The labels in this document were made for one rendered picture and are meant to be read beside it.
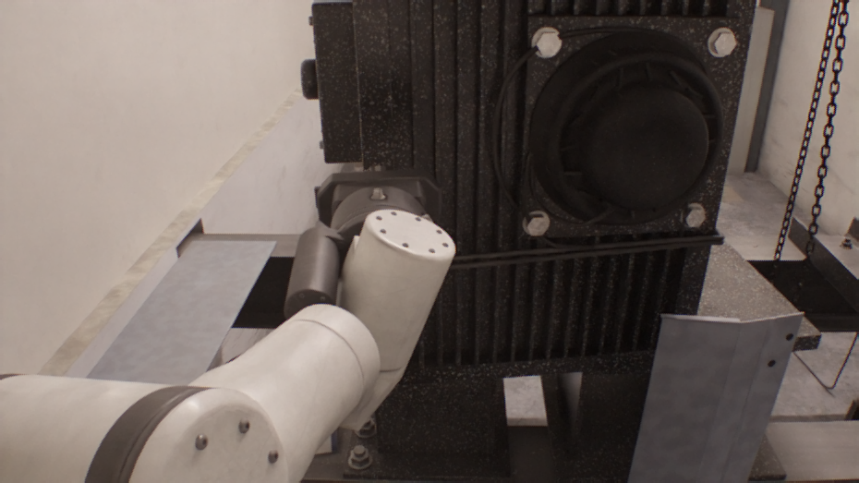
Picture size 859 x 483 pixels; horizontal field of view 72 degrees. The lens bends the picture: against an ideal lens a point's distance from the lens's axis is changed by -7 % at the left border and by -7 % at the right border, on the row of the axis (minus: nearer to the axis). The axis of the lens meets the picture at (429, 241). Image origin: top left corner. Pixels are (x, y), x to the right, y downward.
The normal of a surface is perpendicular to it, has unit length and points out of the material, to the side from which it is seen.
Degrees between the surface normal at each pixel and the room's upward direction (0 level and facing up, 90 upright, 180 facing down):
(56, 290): 90
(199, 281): 0
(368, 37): 90
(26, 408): 15
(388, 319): 90
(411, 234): 21
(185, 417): 32
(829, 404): 0
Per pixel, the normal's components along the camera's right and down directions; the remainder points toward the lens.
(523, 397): -0.01, -0.89
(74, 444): -0.31, -0.69
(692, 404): -0.15, 0.46
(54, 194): 1.00, 0.00
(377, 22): 0.08, 0.46
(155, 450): 0.44, -0.57
